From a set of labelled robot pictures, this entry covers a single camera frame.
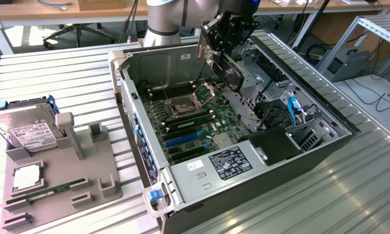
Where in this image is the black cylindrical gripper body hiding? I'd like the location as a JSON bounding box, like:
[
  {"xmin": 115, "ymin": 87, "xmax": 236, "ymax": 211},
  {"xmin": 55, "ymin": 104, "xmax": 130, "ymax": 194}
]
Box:
[{"xmin": 219, "ymin": 0, "xmax": 260, "ymax": 20}]

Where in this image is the graphics card with metal bracket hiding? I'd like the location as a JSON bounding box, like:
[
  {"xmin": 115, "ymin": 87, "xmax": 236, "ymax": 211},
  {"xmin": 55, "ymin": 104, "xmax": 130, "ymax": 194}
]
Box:
[{"xmin": 196, "ymin": 29, "xmax": 248, "ymax": 94}]

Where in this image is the black chair base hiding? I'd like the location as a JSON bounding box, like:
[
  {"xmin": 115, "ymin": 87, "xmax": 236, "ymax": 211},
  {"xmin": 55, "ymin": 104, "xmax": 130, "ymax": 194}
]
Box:
[{"xmin": 259, "ymin": 14, "xmax": 284, "ymax": 25}]

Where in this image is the wooden desk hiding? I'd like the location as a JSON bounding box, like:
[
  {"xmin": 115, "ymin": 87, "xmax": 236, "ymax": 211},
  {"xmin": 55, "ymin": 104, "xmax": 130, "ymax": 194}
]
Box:
[{"xmin": 0, "ymin": 0, "xmax": 390, "ymax": 56}]

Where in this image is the black slanted pole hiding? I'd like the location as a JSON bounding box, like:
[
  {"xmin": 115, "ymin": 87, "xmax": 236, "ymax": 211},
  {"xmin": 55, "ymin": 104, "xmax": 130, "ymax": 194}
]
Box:
[{"xmin": 292, "ymin": 0, "xmax": 332, "ymax": 53}]

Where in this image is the metal drive cage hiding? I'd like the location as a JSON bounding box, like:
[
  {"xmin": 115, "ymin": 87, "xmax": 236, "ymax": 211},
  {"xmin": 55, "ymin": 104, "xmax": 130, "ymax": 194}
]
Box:
[{"xmin": 230, "ymin": 40, "xmax": 296, "ymax": 108}]

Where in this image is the open metal socket cover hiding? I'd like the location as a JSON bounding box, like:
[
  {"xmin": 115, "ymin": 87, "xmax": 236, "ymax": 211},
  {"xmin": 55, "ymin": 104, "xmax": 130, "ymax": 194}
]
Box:
[{"xmin": 191, "ymin": 82, "xmax": 216, "ymax": 109}]

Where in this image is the CPU socket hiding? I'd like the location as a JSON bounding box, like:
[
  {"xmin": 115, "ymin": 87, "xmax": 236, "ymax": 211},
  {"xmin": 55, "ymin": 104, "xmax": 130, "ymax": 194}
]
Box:
[{"xmin": 168, "ymin": 96, "xmax": 204, "ymax": 117}]

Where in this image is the green motherboard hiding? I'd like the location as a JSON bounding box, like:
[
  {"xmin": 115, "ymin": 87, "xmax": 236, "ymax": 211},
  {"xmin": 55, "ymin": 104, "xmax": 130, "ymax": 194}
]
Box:
[{"xmin": 140, "ymin": 81, "xmax": 251, "ymax": 166}]

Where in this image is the black power connector bundle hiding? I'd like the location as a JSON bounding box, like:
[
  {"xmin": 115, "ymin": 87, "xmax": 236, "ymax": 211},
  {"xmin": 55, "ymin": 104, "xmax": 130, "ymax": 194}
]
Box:
[{"xmin": 254, "ymin": 98, "xmax": 297, "ymax": 131}]

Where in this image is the grey computer tower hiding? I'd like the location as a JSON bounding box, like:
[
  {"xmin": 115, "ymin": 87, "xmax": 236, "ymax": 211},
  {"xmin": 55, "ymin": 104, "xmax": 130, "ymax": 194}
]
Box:
[{"xmin": 317, "ymin": 47, "xmax": 373, "ymax": 83}]

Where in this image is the installed green RAM stick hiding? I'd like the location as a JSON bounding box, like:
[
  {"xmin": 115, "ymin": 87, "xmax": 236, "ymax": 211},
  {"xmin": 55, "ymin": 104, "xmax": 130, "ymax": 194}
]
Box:
[{"xmin": 166, "ymin": 116, "xmax": 215, "ymax": 130}]

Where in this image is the black expansion slot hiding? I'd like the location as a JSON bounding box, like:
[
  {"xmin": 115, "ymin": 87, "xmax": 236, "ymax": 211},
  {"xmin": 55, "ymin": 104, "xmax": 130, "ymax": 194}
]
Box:
[
  {"xmin": 163, "ymin": 125, "xmax": 199, "ymax": 140},
  {"xmin": 168, "ymin": 145, "xmax": 207, "ymax": 159}
]

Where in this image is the silver chipset heat sink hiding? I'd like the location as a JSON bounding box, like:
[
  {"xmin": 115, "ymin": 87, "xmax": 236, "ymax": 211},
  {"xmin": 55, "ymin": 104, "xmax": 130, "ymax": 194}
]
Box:
[{"xmin": 214, "ymin": 133, "xmax": 234, "ymax": 147}]

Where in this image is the blue expansion slot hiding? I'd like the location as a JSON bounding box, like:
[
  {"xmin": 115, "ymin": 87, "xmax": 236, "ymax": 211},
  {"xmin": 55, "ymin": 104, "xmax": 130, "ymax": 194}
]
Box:
[{"xmin": 164, "ymin": 133, "xmax": 203, "ymax": 148}]

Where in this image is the metal disk bay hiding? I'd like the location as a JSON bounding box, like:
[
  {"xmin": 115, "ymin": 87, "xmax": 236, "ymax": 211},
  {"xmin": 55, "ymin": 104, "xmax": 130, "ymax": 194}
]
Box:
[{"xmin": 284, "ymin": 117, "xmax": 352, "ymax": 153}]

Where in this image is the black plastic shroud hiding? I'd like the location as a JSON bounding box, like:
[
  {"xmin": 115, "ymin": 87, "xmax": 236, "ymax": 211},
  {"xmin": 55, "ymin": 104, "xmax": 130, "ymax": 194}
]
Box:
[{"xmin": 238, "ymin": 126, "xmax": 305, "ymax": 167}]

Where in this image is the grey power supply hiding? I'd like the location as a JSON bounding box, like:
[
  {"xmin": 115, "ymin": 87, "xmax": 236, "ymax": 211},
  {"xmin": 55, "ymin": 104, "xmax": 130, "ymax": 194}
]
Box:
[{"xmin": 168, "ymin": 139, "xmax": 271, "ymax": 205}]

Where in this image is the open black PC case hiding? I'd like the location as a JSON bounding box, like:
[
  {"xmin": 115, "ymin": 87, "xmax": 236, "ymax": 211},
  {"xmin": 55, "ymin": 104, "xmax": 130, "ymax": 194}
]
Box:
[{"xmin": 108, "ymin": 35, "xmax": 363, "ymax": 234}]

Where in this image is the blue case latch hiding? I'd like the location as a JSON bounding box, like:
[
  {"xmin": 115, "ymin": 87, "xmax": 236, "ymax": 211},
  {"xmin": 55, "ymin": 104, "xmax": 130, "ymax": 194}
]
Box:
[{"xmin": 148, "ymin": 190, "xmax": 164, "ymax": 202}]

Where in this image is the silver hard disk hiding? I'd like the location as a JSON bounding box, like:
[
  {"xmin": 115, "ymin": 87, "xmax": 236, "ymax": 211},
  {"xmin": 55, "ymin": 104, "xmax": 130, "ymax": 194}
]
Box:
[{"xmin": 0, "ymin": 102, "xmax": 68, "ymax": 153}]

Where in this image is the grey parts rack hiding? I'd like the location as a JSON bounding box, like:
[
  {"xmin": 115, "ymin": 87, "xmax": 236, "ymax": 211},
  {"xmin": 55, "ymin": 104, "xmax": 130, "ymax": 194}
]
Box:
[{"xmin": 0, "ymin": 112, "xmax": 124, "ymax": 232}]

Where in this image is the loose green RAM stick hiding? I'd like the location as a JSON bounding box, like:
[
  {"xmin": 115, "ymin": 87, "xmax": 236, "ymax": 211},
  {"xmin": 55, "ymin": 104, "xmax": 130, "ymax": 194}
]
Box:
[{"xmin": 6, "ymin": 178, "xmax": 87, "ymax": 205}]

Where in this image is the silver CPU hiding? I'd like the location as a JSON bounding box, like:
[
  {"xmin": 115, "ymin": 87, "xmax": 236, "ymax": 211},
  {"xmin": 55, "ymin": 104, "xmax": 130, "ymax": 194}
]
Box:
[{"xmin": 14, "ymin": 165, "xmax": 43, "ymax": 188}]

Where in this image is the blue SATA wire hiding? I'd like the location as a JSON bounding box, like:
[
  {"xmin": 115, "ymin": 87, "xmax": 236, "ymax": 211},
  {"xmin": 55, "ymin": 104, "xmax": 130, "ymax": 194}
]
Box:
[{"xmin": 288, "ymin": 96, "xmax": 303, "ymax": 127}]

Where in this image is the aluminium profile frame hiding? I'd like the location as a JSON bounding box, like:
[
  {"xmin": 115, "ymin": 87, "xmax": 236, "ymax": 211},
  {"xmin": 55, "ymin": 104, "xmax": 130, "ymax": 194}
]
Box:
[{"xmin": 325, "ymin": 13, "xmax": 390, "ymax": 75}]

